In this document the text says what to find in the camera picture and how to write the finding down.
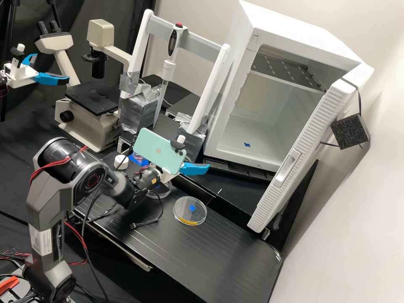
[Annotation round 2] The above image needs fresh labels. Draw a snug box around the left phone holder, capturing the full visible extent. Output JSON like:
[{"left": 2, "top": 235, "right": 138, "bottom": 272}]
[{"left": 10, "top": 43, "right": 26, "bottom": 69}]

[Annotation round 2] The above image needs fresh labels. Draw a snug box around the right wrist camera phone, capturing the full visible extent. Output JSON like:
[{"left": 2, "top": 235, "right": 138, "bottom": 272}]
[{"left": 132, "top": 127, "right": 189, "bottom": 177}]

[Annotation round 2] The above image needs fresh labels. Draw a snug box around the white cap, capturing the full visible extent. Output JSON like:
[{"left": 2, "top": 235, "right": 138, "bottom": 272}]
[{"left": 114, "top": 154, "right": 130, "bottom": 170}]

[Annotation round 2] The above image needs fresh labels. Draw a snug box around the white incubator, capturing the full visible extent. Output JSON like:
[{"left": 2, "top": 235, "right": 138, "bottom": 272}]
[{"left": 202, "top": 0, "right": 375, "bottom": 173}]

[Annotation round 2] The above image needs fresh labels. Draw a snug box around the blue bottle holder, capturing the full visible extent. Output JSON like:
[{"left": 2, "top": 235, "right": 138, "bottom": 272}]
[{"left": 130, "top": 152, "right": 149, "bottom": 167}]

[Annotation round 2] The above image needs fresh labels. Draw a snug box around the black cable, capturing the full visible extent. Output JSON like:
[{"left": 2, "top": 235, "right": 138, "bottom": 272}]
[
  {"left": 129, "top": 189, "right": 164, "bottom": 230},
  {"left": 80, "top": 186, "right": 109, "bottom": 303}
]

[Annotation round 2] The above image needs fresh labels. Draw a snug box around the pipette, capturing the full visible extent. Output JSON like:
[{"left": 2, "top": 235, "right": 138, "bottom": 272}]
[{"left": 154, "top": 22, "right": 189, "bottom": 128}]

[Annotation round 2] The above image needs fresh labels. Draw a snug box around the petri dish lid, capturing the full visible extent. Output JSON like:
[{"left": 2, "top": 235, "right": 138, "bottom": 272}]
[{"left": 173, "top": 196, "right": 208, "bottom": 226}]

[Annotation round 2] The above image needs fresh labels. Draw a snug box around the incubator door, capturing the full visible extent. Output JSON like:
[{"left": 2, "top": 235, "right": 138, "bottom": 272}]
[{"left": 247, "top": 77, "right": 372, "bottom": 234}]

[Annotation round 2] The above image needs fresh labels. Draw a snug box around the cream microscope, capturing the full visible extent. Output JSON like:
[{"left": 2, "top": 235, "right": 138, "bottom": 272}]
[{"left": 34, "top": 19, "right": 133, "bottom": 154}]

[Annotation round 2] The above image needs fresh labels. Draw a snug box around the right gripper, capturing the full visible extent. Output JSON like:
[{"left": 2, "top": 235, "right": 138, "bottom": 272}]
[{"left": 157, "top": 161, "right": 210, "bottom": 184}]

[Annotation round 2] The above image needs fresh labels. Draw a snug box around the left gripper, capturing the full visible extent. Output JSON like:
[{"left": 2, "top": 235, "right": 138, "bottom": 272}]
[{"left": 5, "top": 53, "right": 71, "bottom": 89}]

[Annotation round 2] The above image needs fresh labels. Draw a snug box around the white pipette stand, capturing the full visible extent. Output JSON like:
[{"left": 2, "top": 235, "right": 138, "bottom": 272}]
[{"left": 118, "top": 8, "right": 234, "bottom": 162}]

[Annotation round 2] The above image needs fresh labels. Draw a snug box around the petri dish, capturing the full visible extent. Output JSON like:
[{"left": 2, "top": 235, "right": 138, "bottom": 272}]
[{"left": 146, "top": 182, "right": 173, "bottom": 199}]

